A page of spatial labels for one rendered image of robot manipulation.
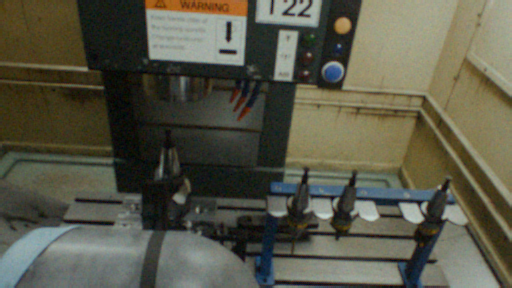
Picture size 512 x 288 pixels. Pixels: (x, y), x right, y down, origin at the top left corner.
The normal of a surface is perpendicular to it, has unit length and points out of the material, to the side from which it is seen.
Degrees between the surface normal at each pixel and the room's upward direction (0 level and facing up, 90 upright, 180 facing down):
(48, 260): 12
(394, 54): 90
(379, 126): 90
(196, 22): 90
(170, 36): 90
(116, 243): 8
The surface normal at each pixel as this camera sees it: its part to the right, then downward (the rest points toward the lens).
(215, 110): 0.02, 0.57
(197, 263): 0.50, -0.64
